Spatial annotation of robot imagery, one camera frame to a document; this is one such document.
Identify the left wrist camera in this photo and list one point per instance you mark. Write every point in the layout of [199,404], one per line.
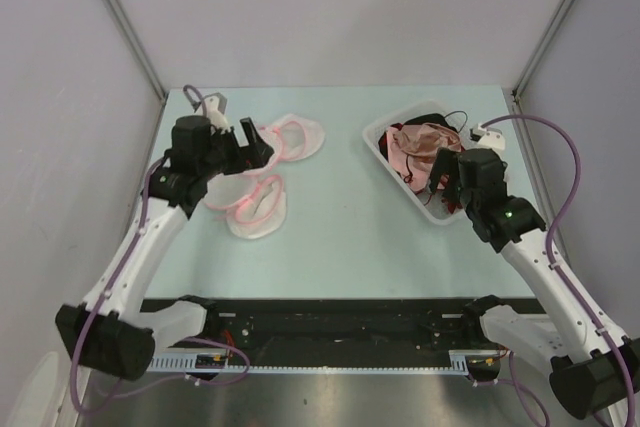
[215,107]

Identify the opened empty mesh laundry bag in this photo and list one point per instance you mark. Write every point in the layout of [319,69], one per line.
[252,208]

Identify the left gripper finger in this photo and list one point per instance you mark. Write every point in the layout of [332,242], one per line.
[252,134]
[256,156]

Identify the rose satin bra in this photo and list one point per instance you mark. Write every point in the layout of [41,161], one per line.
[423,140]

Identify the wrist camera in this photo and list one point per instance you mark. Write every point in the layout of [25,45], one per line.
[215,107]
[488,138]

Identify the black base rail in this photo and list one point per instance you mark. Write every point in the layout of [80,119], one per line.
[311,327]

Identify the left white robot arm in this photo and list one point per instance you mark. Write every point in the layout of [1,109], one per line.
[108,331]

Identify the round mesh laundry bag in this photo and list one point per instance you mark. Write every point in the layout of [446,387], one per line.
[293,138]

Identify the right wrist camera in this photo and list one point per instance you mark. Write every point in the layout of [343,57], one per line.
[488,138]

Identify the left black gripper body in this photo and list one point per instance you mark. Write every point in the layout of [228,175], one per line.
[225,157]

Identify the black bra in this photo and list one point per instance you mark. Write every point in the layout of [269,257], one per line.
[433,118]

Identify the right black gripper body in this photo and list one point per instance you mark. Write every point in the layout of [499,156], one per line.
[471,204]

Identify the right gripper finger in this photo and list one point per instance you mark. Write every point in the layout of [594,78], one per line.
[444,173]
[451,193]

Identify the white slotted cable duct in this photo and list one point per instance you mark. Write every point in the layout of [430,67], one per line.
[410,361]

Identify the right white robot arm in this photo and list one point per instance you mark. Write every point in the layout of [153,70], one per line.
[591,363]

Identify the pink bra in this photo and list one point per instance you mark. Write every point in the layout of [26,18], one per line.
[413,171]

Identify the red bra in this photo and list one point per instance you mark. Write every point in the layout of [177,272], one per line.
[435,207]

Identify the white plastic basket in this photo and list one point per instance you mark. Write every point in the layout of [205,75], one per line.
[458,118]

